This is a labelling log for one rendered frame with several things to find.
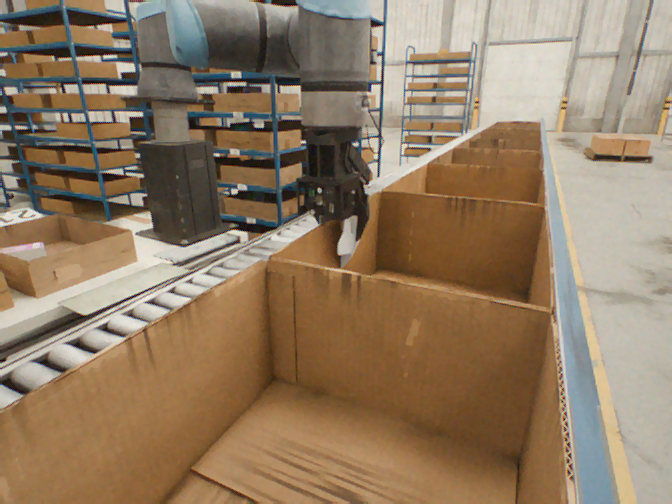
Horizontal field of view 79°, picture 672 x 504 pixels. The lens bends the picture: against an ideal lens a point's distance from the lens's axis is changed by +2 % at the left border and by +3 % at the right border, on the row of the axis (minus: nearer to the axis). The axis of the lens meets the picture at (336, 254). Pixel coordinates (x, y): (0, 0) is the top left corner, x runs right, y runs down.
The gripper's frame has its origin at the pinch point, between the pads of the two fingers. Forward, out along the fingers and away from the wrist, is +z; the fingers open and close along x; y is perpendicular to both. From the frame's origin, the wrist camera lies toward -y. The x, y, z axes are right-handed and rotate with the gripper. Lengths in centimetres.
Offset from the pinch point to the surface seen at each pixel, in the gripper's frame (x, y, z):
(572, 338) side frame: 33.8, -1.7, 6.8
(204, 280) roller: -51, -22, 23
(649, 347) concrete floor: 96, -176, 98
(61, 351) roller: -53, 16, 23
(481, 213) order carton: 18.8, -18.9, -4.7
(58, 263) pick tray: -79, -2, 15
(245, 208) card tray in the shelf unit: -127, -138, 39
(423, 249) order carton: 9.2, -18.9, 3.6
